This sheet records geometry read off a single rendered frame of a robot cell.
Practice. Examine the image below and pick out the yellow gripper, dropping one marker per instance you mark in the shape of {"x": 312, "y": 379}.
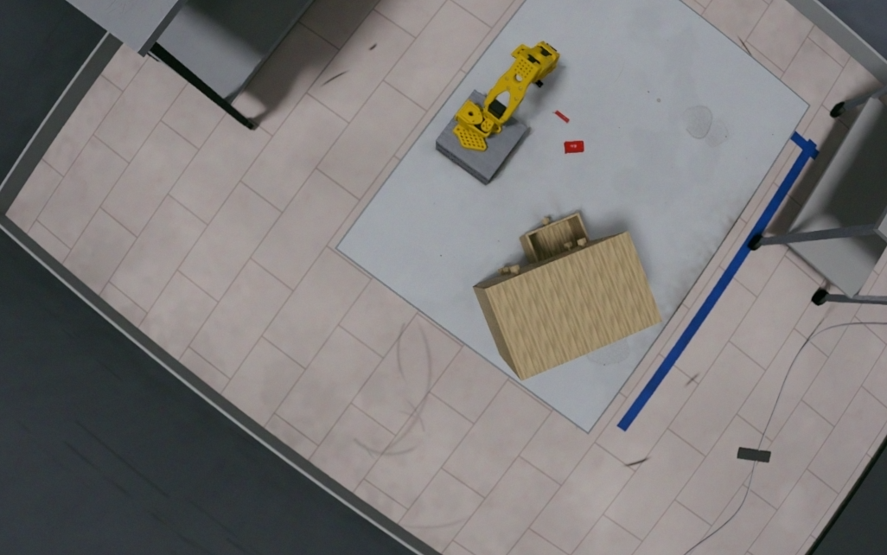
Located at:
{"x": 523, "y": 47}

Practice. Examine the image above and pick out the wooden chest of drawers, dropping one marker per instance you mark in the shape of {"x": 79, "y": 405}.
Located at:
{"x": 570, "y": 307}

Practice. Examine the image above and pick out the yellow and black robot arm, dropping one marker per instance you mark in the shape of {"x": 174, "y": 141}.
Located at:
{"x": 496, "y": 113}

